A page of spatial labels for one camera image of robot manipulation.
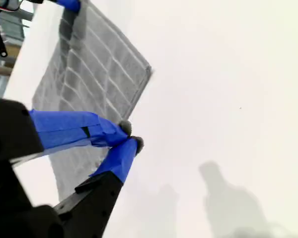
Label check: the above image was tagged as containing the grey striped towel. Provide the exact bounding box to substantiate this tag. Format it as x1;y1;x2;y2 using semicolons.
31;0;155;202

